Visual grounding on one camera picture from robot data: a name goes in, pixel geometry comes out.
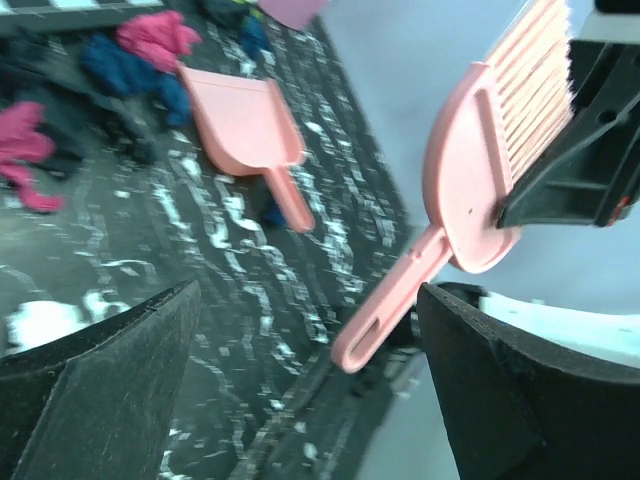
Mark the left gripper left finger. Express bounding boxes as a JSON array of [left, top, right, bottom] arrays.
[[1, 281, 201, 480]]

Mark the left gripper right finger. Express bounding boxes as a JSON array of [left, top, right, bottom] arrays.
[[417, 284, 639, 479]]

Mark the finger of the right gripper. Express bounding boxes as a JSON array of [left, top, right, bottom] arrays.
[[497, 42, 640, 228]]

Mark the pink hand brush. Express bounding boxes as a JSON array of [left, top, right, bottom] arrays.
[[331, 1, 574, 373]]

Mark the pink dustpan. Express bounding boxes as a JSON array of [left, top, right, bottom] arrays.
[[178, 65, 315, 233]]

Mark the white paper scrap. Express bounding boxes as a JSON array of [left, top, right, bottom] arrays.
[[6, 300, 89, 354]]

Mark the magenta paper scrap left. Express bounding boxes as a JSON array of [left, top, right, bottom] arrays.
[[1, 101, 64, 213]]

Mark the blue paper scrap centre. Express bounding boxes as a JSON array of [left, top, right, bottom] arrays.
[[79, 34, 191, 128]]

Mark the pink metronome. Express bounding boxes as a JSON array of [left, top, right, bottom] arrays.
[[257, 0, 330, 30]]

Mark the green paper scrap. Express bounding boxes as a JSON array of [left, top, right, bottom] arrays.
[[234, 0, 264, 21]]

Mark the blue paper scrap by dustpan handle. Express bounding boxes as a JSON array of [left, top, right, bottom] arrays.
[[259, 193, 287, 228]]

